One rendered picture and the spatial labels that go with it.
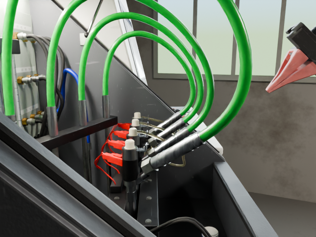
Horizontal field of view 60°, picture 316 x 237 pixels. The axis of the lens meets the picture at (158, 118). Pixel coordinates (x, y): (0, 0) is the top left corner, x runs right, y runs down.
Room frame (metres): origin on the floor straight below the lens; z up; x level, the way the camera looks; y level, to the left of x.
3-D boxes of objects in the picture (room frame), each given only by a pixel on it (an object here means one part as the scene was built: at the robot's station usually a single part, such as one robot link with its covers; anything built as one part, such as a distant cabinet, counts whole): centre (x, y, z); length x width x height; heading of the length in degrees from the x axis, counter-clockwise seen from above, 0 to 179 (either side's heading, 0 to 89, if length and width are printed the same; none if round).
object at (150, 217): (0.57, 0.05, 0.91); 0.34 x 0.10 x 0.15; 1
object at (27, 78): (0.69, 0.32, 1.20); 0.13 x 0.03 x 0.31; 1
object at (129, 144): (0.46, 0.05, 1.10); 0.02 x 0.02 x 0.03
